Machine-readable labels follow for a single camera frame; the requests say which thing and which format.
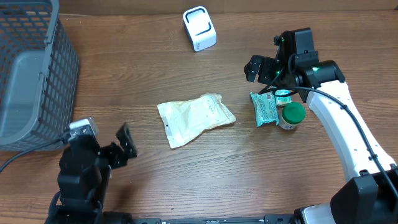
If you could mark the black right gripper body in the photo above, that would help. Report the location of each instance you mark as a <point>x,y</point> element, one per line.
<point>271,73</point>

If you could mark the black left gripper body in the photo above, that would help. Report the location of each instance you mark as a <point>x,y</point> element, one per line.
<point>114,156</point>

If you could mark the green white tissue pack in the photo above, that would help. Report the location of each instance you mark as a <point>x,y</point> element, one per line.
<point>282,98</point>

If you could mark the teal wipes packet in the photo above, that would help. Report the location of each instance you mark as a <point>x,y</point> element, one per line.
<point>265,108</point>

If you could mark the green lid glass jar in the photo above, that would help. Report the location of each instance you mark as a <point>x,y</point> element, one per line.
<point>291,115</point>

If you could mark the brown Panera snack bag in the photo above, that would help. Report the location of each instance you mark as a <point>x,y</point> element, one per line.
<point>186,120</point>

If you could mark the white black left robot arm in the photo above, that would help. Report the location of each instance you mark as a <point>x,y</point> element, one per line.
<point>85,171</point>

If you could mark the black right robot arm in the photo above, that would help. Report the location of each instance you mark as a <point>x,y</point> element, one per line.
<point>370,192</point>

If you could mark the white black barcode scanner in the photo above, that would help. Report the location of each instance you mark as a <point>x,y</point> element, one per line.
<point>199,28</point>

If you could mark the grey plastic mesh basket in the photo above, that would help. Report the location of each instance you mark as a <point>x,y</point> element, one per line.
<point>39,74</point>

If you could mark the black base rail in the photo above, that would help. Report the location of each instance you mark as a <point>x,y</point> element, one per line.
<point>217,221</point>

